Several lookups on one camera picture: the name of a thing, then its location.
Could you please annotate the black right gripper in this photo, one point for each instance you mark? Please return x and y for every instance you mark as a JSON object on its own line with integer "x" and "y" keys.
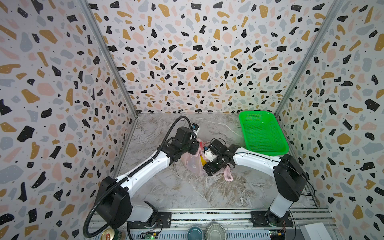
{"x": 212, "y": 163}

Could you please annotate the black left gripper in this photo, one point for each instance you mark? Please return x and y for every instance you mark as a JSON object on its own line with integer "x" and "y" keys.
{"x": 194, "y": 147}

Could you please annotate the pink plastic bag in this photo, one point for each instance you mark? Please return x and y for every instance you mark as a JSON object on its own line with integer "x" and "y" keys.
{"x": 194, "y": 165}

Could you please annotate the yellow lemon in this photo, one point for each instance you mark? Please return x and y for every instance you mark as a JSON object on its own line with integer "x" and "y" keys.
{"x": 203, "y": 161}

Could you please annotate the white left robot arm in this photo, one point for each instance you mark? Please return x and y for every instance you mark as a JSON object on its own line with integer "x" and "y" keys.
{"x": 114, "y": 198}

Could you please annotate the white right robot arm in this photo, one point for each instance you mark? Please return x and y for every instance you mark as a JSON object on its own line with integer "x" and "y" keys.
{"x": 288, "y": 174}

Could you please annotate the green plastic basket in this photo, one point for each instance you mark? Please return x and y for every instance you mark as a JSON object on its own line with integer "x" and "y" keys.
{"x": 262, "y": 133}

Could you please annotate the grey ribbed plate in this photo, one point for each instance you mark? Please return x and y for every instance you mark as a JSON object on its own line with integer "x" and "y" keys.
{"x": 216, "y": 232}

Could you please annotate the teal ceramic bowl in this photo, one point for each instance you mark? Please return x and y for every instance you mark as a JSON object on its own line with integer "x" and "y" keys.
{"x": 195, "y": 233}

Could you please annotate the right circuit board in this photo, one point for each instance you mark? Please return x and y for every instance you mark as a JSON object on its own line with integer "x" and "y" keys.
{"x": 277, "y": 235}

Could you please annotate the green circuit board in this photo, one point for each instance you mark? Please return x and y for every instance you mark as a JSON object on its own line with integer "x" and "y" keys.
{"x": 151, "y": 235}

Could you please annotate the green gold drink can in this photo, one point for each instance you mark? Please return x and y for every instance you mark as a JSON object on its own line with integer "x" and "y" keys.
{"x": 112, "y": 234}

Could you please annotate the white box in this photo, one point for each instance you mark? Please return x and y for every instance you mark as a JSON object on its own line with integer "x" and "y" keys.
{"x": 316, "y": 231}

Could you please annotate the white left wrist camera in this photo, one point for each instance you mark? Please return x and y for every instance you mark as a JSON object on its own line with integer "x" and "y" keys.
{"x": 195, "y": 128}

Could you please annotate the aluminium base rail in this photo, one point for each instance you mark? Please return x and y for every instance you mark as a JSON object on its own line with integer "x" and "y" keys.
{"x": 240, "y": 224}

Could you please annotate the aluminium corner post left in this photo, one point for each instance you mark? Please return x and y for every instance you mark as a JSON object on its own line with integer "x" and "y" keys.
{"x": 84, "y": 6}

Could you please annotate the aluminium corner post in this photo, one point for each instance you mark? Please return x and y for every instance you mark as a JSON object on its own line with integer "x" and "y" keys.
{"x": 334, "y": 9}
{"x": 84, "y": 6}

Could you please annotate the aluminium corner post right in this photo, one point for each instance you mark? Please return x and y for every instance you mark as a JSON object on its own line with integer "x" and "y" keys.
{"x": 334, "y": 9}

